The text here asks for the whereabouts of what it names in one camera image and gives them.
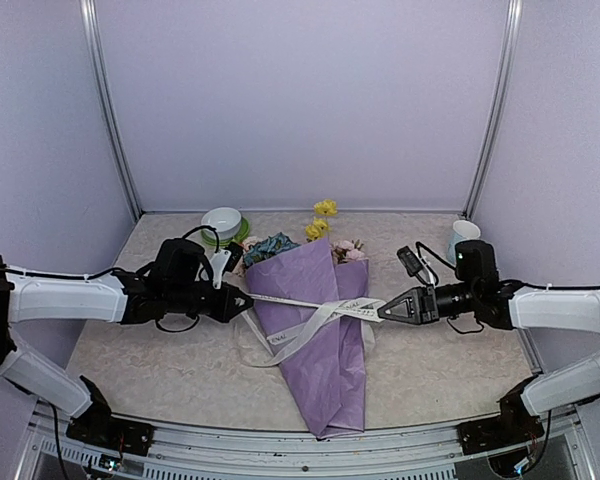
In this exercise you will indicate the green plate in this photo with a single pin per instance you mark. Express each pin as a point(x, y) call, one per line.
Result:
point(239, 236)

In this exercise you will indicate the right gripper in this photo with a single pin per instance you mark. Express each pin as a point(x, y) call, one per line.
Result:
point(421, 299)

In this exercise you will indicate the white ceramic bowl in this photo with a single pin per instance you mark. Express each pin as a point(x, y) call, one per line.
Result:
point(225, 220)

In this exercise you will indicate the left aluminium frame post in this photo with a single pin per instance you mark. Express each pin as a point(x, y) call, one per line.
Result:
point(89, 14)

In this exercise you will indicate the yellow fake flower stem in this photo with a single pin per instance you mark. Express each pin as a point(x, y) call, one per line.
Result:
point(319, 227)

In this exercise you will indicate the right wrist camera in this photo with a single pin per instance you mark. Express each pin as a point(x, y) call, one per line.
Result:
point(416, 267)

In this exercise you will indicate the purple wrapping paper sheet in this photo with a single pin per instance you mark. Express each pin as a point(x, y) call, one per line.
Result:
point(327, 375)

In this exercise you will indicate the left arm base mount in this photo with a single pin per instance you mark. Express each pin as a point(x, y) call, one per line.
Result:
point(123, 436)

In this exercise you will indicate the aluminium frame post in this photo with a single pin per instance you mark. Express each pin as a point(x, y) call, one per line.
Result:
point(497, 107)
point(89, 14)

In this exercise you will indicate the blue fake flower bunch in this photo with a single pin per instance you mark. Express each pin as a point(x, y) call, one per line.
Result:
point(257, 250)

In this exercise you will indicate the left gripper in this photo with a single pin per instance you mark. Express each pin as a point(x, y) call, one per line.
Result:
point(226, 292)

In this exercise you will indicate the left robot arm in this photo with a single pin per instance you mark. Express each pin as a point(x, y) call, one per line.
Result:
point(181, 279)

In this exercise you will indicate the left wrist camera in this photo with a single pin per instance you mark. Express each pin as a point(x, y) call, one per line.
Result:
point(223, 261)

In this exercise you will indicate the light blue mug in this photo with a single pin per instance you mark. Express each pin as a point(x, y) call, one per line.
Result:
point(462, 230)

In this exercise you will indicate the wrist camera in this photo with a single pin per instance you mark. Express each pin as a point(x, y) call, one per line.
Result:
point(416, 267)
point(223, 261)

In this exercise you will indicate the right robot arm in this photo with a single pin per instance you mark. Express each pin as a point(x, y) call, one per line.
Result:
point(511, 305)

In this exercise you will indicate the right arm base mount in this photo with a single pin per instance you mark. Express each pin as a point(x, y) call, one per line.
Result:
point(492, 433)

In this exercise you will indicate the right aluminium frame post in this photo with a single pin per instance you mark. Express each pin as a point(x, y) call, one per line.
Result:
point(497, 107)

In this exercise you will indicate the front aluminium rail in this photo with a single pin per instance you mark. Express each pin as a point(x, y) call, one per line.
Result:
point(180, 451)

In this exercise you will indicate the clear printed cellophane wrap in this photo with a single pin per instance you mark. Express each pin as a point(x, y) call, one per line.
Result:
point(284, 344)

